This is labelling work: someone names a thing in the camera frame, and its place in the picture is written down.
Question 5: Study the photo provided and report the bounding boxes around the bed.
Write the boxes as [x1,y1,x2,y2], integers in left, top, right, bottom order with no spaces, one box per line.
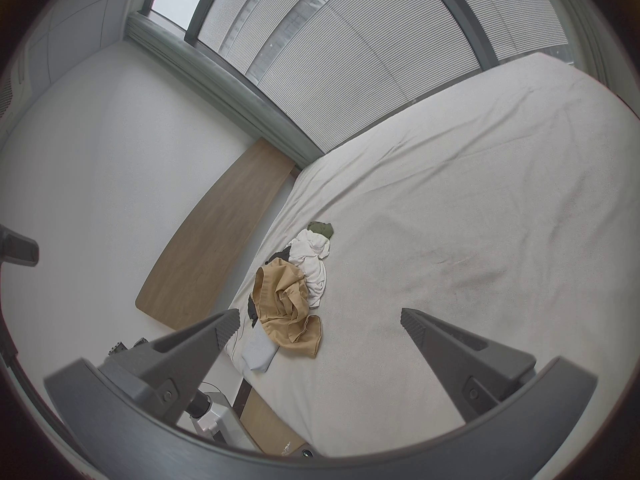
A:
[135,52,640,461]

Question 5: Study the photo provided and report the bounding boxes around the window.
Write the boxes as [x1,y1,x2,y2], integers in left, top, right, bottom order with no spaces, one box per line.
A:
[150,0,591,160]

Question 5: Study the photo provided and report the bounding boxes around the grey-green curtain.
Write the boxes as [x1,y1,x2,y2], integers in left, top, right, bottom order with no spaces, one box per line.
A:
[545,0,617,89]
[125,12,326,167]

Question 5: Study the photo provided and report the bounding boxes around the black garment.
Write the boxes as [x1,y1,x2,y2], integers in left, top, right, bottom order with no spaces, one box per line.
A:
[246,249,292,327]

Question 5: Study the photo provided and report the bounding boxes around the white garment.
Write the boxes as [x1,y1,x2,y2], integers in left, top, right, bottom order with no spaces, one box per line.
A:
[286,228,331,309]

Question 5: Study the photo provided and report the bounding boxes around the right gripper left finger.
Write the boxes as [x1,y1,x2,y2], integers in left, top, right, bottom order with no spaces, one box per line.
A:
[99,309,242,426]

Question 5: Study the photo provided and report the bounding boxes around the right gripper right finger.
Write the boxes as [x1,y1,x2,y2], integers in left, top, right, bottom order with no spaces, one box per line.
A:
[400,308,537,426]

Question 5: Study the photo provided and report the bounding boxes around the tan shorts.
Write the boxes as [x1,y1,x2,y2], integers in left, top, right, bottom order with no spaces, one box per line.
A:
[253,258,324,359]

